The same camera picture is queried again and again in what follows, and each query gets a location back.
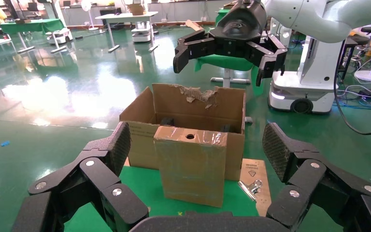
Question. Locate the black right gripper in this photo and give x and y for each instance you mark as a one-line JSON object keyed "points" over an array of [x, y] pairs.
{"points": [[240, 25]]}

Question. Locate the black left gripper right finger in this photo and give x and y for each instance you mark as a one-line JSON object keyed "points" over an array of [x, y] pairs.
{"points": [[307, 173]]}

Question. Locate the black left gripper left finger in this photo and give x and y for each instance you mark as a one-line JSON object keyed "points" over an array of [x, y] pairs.
{"points": [[99, 173]]}

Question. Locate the small taped cardboard box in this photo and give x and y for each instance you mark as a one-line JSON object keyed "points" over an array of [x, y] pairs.
{"points": [[188, 169]]}

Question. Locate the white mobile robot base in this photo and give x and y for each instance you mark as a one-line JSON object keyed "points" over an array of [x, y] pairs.
{"points": [[59, 36], [140, 33]]}

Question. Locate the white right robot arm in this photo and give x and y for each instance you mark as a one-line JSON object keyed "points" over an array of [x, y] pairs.
{"points": [[316, 16]]}

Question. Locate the brown cardboard strip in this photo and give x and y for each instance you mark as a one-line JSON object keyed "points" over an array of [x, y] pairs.
{"points": [[194, 25]]}

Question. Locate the open brown cardboard carton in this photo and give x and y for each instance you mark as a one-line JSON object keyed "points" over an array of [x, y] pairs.
{"points": [[140, 144]]}

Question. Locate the small brown cardboard box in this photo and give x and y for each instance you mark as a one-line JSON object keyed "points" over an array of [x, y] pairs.
{"points": [[136, 9]]}

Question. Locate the green cloth covered table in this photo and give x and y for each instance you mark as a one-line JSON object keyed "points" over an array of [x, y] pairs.
{"points": [[227, 62], [32, 25]]}

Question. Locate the green table cloth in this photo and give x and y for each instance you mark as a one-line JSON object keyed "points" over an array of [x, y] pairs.
{"points": [[140, 192]]}

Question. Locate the silver binder clip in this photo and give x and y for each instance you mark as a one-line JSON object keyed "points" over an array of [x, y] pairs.
{"points": [[248, 189]]}

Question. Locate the black foam block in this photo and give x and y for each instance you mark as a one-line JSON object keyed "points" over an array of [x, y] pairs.
{"points": [[167, 121]]}

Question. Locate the white wheeled robot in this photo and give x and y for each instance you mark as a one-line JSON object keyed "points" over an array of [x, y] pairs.
{"points": [[316, 64]]}

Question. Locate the blue floor scrap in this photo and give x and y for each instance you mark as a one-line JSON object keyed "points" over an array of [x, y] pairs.
{"points": [[5, 143]]}

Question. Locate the white desk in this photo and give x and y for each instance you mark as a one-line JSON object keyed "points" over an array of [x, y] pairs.
{"points": [[124, 16]]}

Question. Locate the white pedestal fan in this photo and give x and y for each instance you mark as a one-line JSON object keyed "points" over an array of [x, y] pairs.
{"points": [[86, 4]]}

